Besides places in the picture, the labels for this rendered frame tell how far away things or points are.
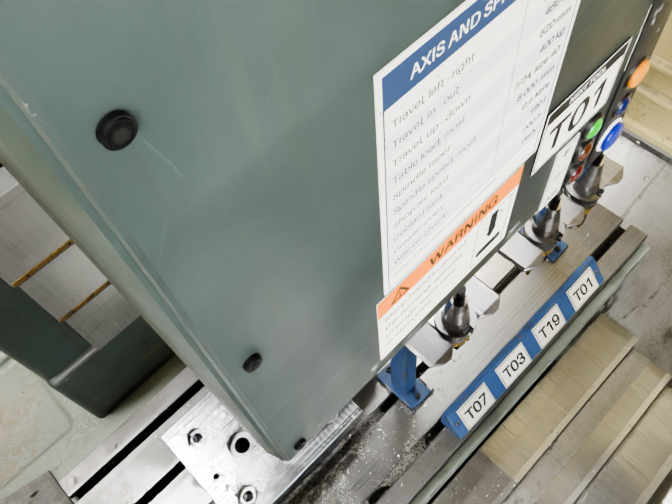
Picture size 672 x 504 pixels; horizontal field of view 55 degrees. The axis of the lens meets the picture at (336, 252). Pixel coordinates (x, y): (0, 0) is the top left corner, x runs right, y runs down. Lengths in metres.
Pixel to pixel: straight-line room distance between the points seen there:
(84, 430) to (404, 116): 1.52
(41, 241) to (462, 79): 0.91
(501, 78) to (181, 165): 0.21
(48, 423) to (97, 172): 1.66
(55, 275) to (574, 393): 1.07
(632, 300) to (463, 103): 1.35
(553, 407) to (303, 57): 1.31
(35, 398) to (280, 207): 1.64
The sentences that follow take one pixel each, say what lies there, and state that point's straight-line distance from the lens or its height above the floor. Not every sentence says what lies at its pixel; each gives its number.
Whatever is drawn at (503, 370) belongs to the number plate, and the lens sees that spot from 1.29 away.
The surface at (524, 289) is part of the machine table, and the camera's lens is 1.41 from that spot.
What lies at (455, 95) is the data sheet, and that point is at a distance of 0.33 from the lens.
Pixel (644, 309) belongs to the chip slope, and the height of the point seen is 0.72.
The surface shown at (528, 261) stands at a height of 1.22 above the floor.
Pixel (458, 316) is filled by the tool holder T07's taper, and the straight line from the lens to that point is 0.97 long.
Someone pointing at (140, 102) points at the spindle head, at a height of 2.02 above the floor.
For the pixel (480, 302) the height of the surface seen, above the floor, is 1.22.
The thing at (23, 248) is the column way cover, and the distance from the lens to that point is 1.14.
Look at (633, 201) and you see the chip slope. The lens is 1.70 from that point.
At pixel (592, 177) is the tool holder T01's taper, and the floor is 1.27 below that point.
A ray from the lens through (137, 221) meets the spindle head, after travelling 0.21.
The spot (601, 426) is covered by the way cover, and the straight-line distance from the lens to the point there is 1.52.
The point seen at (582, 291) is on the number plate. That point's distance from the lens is 1.40.
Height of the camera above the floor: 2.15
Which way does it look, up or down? 61 degrees down
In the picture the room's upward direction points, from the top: 10 degrees counter-clockwise
